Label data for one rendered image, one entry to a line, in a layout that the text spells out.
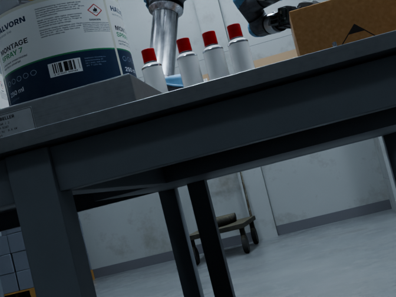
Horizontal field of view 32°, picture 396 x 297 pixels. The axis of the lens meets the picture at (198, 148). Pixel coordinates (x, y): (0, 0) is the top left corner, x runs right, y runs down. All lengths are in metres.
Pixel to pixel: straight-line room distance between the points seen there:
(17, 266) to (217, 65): 7.16
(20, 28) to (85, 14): 0.10
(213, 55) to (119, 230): 7.44
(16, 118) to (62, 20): 0.16
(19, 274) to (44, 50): 7.72
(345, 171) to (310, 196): 0.53
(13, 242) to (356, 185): 4.22
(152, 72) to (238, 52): 0.22
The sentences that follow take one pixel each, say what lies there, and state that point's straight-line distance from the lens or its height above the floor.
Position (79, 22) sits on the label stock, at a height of 0.98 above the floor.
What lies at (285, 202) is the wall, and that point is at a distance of 8.63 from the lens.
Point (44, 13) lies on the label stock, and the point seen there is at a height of 1.00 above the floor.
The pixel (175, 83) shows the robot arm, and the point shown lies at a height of 1.04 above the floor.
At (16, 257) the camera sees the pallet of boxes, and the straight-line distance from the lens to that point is 8.66.
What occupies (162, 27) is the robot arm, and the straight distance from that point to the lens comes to 2.23.
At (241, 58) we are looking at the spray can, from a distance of 1.66.
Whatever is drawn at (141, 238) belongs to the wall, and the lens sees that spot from 8.96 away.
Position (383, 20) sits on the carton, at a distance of 1.88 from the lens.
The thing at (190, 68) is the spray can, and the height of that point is 1.01.
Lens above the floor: 0.70
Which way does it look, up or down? 4 degrees up
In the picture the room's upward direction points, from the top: 14 degrees counter-clockwise
